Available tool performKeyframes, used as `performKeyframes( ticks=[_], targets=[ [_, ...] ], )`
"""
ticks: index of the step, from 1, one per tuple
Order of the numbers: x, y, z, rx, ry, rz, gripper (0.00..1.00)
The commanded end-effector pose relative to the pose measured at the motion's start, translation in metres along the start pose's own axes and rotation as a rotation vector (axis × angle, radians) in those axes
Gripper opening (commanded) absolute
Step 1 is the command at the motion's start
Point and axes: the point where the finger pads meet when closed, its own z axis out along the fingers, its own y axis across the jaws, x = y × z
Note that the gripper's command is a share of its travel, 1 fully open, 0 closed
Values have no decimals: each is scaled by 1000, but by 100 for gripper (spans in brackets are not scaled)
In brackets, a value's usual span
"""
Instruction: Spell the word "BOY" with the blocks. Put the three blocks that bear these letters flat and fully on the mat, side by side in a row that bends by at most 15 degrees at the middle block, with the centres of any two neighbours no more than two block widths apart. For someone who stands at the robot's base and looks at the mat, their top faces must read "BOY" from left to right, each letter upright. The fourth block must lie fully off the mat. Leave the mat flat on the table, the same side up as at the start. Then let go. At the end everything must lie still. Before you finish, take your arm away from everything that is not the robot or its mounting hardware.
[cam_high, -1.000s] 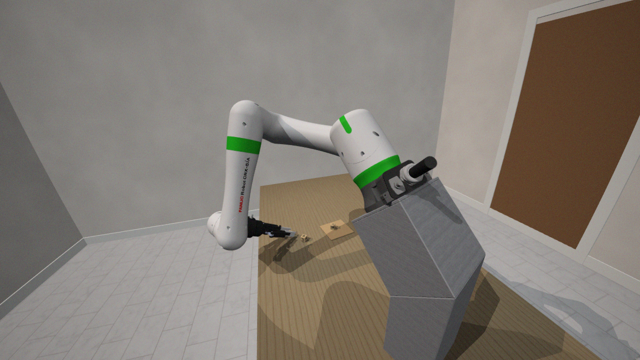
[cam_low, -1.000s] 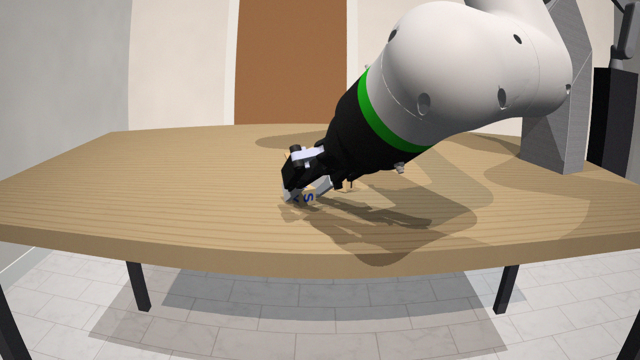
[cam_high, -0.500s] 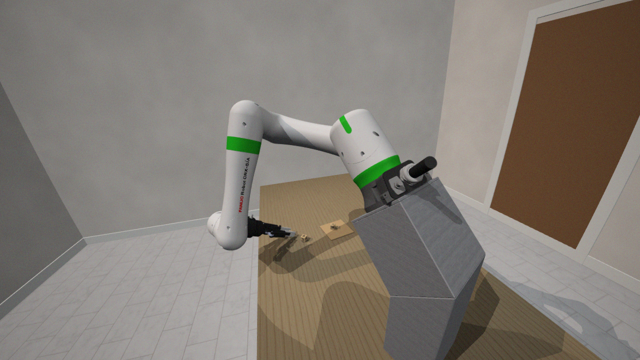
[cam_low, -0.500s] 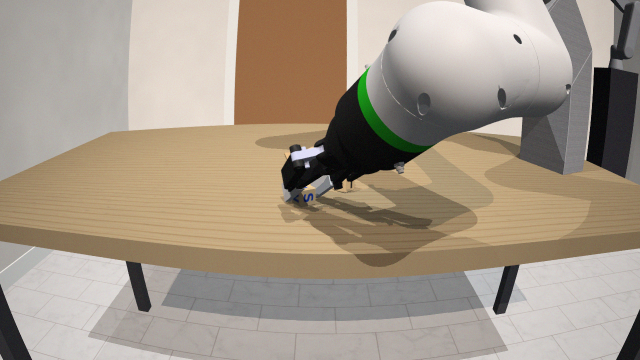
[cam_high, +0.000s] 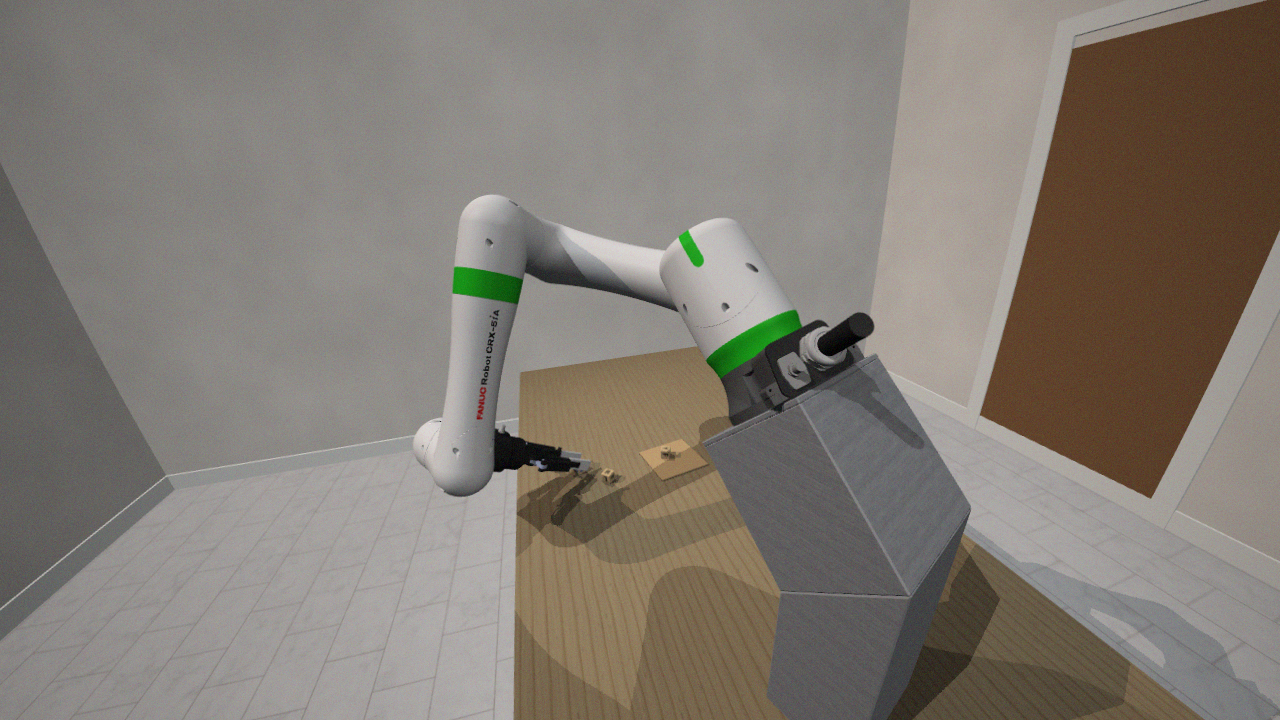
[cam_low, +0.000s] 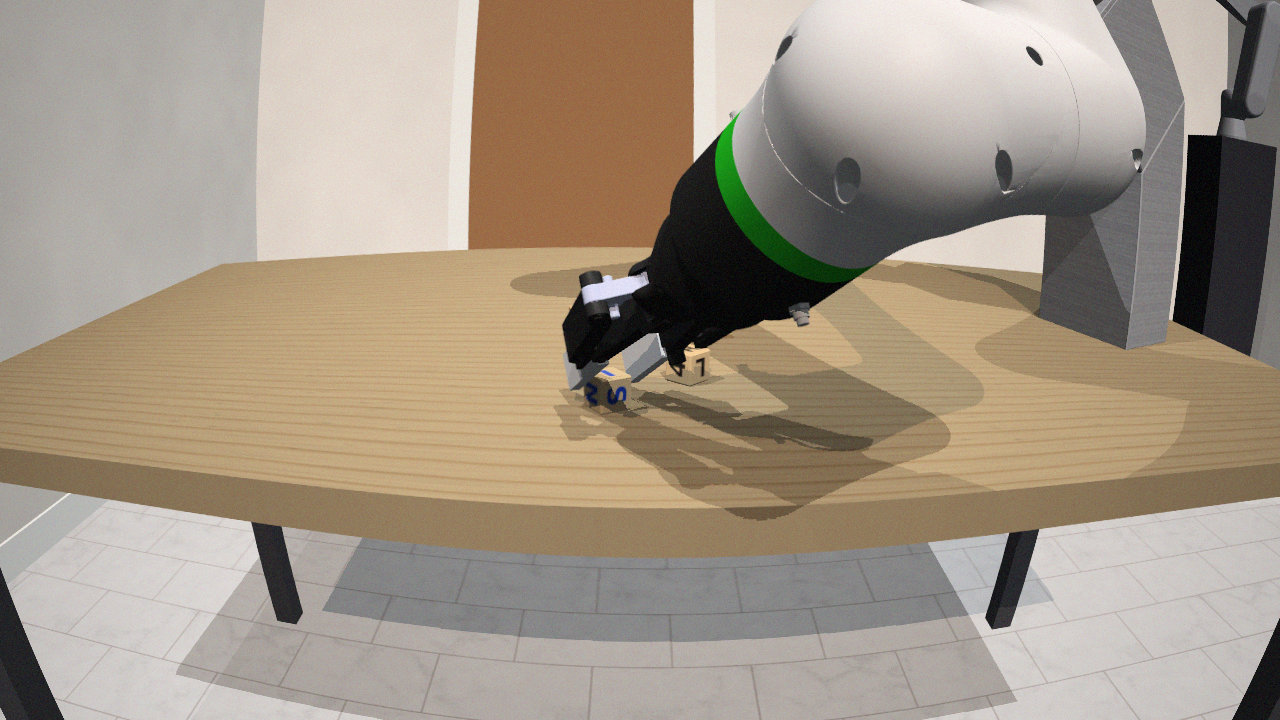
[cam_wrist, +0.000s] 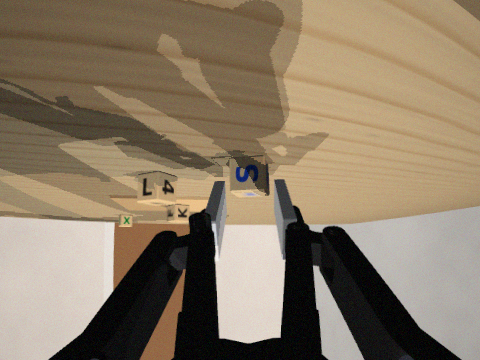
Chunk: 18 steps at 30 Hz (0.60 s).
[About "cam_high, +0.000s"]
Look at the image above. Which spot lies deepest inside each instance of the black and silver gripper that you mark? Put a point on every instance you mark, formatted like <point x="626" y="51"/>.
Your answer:
<point x="522" y="454"/>

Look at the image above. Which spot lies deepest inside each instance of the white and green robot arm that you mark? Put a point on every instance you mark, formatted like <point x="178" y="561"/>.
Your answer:
<point x="712" y="274"/>

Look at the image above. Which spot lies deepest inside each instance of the tan square mat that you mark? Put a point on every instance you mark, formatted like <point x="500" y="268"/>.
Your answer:
<point x="683" y="459"/>

